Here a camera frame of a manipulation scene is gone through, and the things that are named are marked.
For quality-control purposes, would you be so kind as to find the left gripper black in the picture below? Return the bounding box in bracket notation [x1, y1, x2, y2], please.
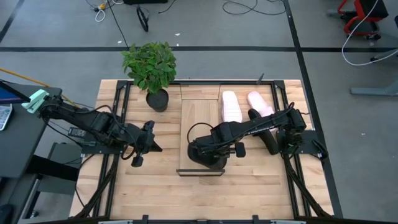
[136, 120, 163, 157]

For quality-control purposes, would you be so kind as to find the black slide sandal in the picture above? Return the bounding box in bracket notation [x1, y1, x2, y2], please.
[248, 108, 280, 156]
[187, 146, 228, 171]

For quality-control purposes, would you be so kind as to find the pink slide sandal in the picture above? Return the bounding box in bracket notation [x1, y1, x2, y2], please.
[247, 90, 277, 116]
[221, 90, 243, 123]

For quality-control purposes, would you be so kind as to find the green potted plant black pot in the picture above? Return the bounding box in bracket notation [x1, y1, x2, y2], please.
[120, 41, 177, 113]

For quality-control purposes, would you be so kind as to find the black power adapter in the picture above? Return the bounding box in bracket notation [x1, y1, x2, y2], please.
[67, 126, 88, 139]

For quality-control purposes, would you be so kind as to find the mint green stapler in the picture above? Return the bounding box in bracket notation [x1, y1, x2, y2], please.
[21, 88, 50, 114]

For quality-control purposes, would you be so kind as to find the black desk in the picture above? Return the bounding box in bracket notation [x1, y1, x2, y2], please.
[0, 81, 63, 179]

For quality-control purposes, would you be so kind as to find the black box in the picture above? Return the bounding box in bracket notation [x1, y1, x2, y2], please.
[123, 0, 169, 5]

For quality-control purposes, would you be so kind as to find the grey calculator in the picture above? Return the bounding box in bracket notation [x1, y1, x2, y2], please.
[0, 103, 13, 132]

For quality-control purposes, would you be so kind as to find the black tablet screen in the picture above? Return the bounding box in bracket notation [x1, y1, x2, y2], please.
[0, 79, 31, 105]

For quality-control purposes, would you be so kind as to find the grey desk leg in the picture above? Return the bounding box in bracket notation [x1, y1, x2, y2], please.
[350, 49, 398, 96]

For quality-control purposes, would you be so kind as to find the red and black cart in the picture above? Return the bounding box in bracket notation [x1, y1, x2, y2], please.
[326, 0, 389, 40]

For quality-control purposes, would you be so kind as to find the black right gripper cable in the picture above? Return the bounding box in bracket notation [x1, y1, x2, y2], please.
[186, 122, 215, 144]

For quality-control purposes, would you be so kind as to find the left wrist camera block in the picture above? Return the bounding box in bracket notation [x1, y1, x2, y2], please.
[131, 154, 144, 168]

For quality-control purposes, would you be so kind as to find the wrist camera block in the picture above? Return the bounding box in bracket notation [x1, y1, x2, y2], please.
[228, 141, 247, 158]
[131, 154, 144, 168]

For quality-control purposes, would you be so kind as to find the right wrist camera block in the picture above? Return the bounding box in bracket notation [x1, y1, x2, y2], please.
[228, 141, 247, 158]

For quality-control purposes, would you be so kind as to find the black frame wooden shelf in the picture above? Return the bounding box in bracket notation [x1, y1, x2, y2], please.
[176, 81, 226, 177]

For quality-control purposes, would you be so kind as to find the black aluminium table frame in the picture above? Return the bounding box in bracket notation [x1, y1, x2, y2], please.
[74, 79, 333, 224]

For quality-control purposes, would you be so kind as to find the black narrow cable loop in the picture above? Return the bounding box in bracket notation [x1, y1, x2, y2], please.
[136, 5, 150, 32]

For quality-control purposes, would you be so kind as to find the straight black floor cable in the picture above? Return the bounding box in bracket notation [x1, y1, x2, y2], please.
[106, 0, 130, 50]

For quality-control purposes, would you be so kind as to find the black coiled floor cable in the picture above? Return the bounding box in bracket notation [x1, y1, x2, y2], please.
[222, 0, 287, 16]

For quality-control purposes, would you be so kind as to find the white cable yellow plug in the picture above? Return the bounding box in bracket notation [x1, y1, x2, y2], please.
[94, 2, 108, 23]

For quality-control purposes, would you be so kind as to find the long white cable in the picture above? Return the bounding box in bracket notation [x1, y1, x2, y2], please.
[341, 0, 398, 67]

